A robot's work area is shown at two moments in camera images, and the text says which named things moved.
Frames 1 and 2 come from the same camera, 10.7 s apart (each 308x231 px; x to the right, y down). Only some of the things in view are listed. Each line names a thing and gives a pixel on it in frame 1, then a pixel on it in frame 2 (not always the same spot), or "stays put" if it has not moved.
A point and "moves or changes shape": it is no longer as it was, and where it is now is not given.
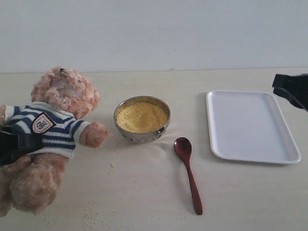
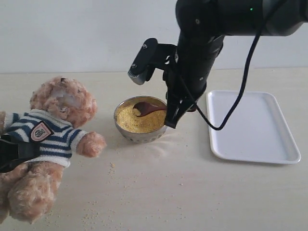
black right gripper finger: x=294 y=88 to x=186 y=79
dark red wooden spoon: x=183 y=147 to x=147 y=108
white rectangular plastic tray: x=249 y=126 stays put
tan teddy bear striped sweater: x=61 y=101 moves or changes shape
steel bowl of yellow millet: x=142 y=119 stays put
